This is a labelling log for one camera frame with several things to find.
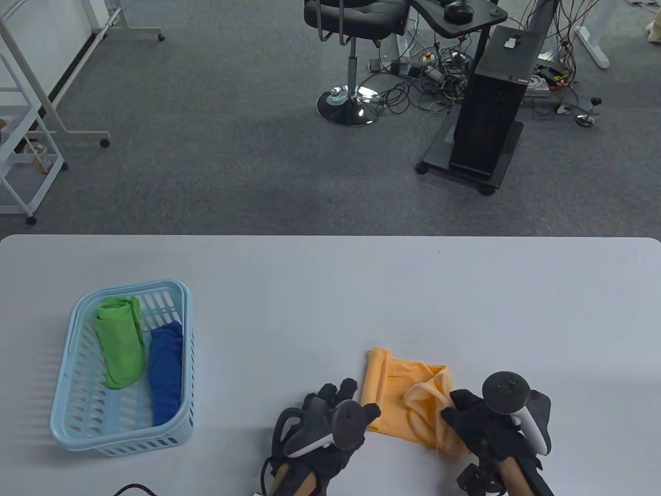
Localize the person's left hand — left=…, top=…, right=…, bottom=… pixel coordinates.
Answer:
left=274, top=379, right=382, bottom=482

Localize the person's right hand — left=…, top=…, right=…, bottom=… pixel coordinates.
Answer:
left=440, top=389, right=544, bottom=471

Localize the orange rectangular towel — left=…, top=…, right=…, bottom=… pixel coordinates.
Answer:
left=359, top=348, right=468, bottom=458

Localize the blue rectangular towel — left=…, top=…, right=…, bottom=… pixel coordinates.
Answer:
left=148, top=320, right=184, bottom=427

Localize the green rectangular towel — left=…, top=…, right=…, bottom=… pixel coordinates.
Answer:
left=95, top=296, right=147, bottom=390

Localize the person's left forearm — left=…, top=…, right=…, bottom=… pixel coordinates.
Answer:
left=271, top=460, right=322, bottom=496

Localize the person's right forearm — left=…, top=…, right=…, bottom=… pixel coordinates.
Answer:
left=496, top=457, right=539, bottom=496

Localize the black left hand controller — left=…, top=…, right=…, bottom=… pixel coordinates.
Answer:
left=282, top=400, right=368, bottom=460

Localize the black hand controller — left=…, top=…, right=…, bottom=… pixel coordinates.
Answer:
left=481, top=372, right=553, bottom=457
left=282, top=400, right=368, bottom=460

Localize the black right hand controller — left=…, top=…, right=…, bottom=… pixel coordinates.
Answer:
left=481, top=372, right=553, bottom=457

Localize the light blue plastic basket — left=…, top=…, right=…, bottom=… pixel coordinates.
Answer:
left=50, top=279, right=195, bottom=458

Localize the black rolling base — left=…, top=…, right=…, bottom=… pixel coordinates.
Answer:
left=416, top=111, right=525, bottom=196

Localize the black computer tower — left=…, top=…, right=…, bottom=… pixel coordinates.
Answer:
left=448, top=25, right=549, bottom=181

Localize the chrome stand foot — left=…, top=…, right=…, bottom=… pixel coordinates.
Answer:
left=555, top=96, right=603, bottom=128

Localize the round white floor device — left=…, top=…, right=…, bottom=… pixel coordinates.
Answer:
left=524, top=74, right=551, bottom=99

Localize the black swivel chair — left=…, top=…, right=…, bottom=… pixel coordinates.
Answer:
left=303, top=0, right=410, bottom=127

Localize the white desk leg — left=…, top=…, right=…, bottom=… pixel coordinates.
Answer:
left=574, top=26, right=611, bottom=69

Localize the small black side desk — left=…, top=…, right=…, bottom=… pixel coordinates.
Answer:
left=408, top=0, right=509, bottom=65

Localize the white metal rack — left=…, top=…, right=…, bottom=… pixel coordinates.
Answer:
left=0, top=46, right=69, bottom=225

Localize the black object on side desk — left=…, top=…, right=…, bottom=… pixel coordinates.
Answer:
left=443, top=0, right=474, bottom=23

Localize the white rolling whiteboard stand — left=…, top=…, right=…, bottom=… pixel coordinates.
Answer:
left=0, top=0, right=167, bottom=149

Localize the tangle of floor cables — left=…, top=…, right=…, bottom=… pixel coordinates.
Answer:
left=361, top=0, right=602, bottom=117

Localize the black slanted post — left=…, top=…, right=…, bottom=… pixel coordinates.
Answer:
left=518, top=0, right=559, bottom=38

